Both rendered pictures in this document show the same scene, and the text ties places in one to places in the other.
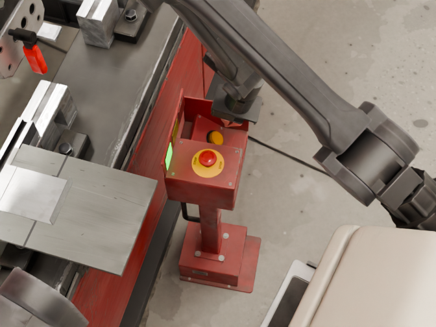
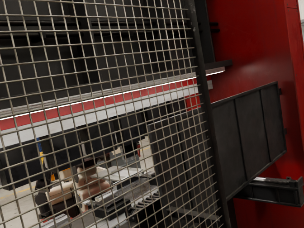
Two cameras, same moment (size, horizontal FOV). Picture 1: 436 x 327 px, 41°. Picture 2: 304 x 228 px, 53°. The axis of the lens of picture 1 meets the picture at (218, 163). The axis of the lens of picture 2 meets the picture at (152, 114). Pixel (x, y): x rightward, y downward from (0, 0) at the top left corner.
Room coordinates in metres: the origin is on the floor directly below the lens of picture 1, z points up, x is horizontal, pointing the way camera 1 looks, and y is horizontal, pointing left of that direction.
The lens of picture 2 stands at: (1.82, 1.27, 1.49)
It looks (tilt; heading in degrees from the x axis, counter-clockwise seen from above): 7 degrees down; 207
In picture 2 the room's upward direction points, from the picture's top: 11 degrees counter-clockwise
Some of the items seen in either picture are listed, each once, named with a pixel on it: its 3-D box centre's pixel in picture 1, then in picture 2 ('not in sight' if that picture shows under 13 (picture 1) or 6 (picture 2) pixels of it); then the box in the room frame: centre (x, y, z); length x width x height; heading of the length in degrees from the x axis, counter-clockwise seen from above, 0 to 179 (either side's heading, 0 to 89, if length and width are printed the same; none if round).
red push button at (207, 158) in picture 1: (207, 160); not in sight; (0.61, 0.02, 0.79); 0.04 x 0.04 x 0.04
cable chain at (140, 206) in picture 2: not in sight; (163, 196); (0.77, 0.72, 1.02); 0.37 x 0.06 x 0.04; 163
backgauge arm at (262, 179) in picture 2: not in sight; (242, 184); (0.14, 0.90, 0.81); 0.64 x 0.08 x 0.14; 73
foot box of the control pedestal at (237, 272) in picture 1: (220, 253); not in sight; (0.65, -0.01, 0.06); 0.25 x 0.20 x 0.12; 78
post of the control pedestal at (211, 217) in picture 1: (210, 212); not in sight; (0.65, 0.02, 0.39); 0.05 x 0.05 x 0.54; 78
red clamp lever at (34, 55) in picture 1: (29, 51); not in sight; (0.58, 0.29, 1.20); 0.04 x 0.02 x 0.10; 73
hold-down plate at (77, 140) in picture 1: (47, 198); not in sight; (0.47, 0.33, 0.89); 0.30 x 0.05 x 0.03; 163
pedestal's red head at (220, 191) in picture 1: (207, 150); not in sight; (0.65, 0.02, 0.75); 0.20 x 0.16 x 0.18; 168
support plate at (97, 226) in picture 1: (69, 206); (116, 173); (0.41, 0.26, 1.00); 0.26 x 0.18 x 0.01; 73
